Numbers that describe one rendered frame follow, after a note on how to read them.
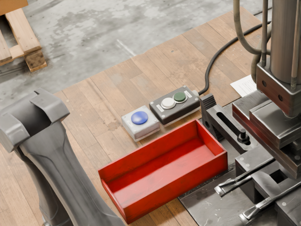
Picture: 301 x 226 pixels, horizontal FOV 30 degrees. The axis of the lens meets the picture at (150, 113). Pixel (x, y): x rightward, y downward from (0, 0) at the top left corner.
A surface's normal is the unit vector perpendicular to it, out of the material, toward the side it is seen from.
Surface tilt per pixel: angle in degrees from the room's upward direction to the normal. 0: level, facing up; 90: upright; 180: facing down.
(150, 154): 90
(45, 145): 42
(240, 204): 0
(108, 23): 0
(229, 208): 0
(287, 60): 90
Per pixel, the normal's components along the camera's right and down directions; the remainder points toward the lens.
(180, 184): 0.49, 0.58
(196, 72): -0.12, -0.69
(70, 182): 0.30, -0.16
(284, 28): -0.69, 0.58
